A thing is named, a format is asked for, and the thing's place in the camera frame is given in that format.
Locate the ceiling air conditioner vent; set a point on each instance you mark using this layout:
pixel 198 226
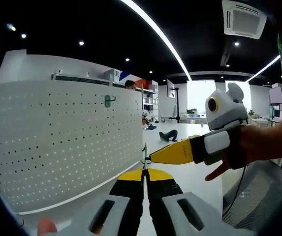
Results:
pixel 244 19

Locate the white perforated mounting plate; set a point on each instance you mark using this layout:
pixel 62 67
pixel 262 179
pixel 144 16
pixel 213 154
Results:
pixel 57 147

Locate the purple screen monitor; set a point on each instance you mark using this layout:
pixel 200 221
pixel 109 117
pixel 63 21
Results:
pixel 276 94

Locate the green potted plant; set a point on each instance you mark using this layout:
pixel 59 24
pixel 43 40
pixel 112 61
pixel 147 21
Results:
pixel 191 111

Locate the white display panel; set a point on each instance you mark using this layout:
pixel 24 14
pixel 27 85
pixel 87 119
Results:
pixel 170 88

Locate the black tripod stand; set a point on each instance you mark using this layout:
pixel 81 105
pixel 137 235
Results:
pixel 178 105

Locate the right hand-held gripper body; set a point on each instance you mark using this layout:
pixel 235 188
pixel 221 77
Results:
pixel 227 110

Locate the white shelf with boxes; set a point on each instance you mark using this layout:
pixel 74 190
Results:
pixel 150 100

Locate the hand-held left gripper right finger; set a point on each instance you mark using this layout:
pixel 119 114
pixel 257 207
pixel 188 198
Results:
pixel 180 214

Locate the grey metal shelf rack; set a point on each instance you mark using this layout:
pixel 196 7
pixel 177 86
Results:
pixel 81 78

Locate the curved ceiling light strip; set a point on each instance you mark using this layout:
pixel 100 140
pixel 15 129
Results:
pixel 131 4

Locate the dark grey curved holder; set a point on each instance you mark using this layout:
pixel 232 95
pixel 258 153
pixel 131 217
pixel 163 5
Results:
pixel 170 134

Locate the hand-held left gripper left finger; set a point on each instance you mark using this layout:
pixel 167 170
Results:
pixel 121 211

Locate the grey mesh office chair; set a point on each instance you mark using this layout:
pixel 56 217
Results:
pixel 259 196

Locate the person's left hand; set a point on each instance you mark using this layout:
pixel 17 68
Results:
pixel 47 226

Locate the small blue item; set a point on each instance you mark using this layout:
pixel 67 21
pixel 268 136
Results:
pixel 151 127

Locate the straight ceiling light strip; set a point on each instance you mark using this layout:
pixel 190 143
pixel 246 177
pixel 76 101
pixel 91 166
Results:
pixel 263 68

